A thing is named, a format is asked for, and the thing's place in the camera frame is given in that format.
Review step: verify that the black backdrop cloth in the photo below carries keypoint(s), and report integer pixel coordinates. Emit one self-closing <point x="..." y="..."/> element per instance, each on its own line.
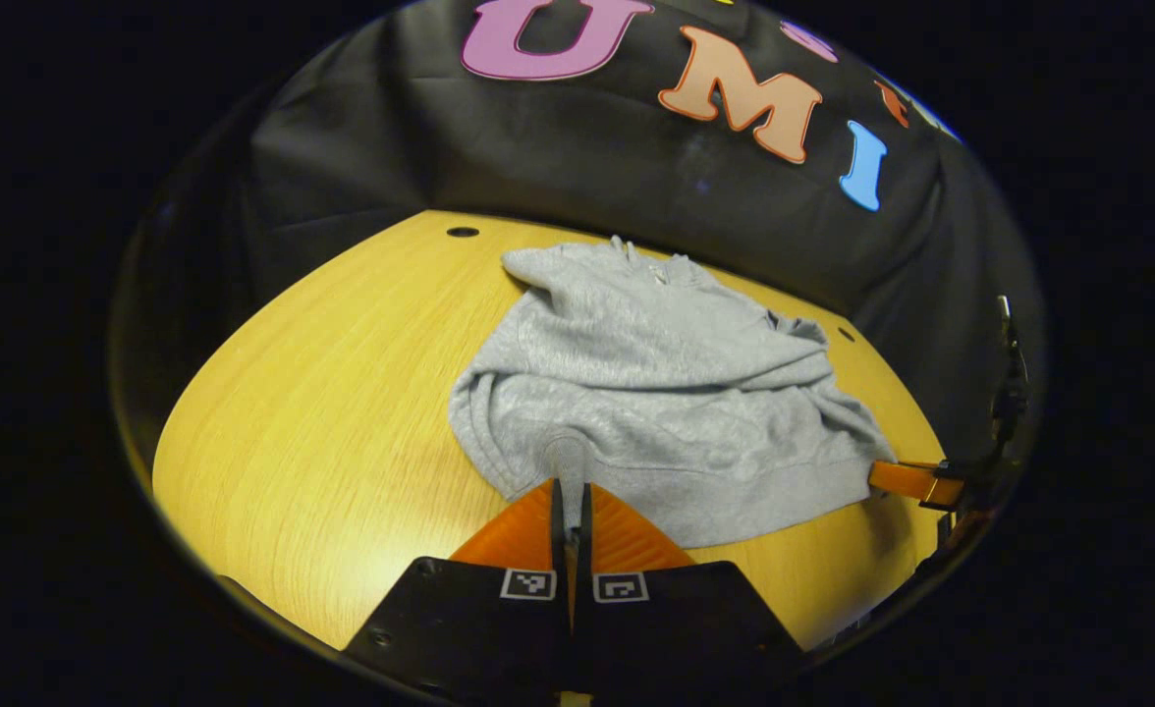
<point x="587" y="147"/>

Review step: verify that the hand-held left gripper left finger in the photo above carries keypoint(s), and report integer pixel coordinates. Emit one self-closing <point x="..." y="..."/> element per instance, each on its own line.
<point x="557" y="589"/>

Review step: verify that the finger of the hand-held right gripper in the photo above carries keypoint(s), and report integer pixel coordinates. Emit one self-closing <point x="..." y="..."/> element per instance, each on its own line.
<point x="911" y="481"/>

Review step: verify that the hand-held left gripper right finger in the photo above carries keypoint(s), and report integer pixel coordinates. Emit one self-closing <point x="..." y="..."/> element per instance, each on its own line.
<point x="585" y="589"/>

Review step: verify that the grey sweatshirt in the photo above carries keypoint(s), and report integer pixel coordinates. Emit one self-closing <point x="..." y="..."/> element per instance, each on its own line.
<point x="656" y="393"/>

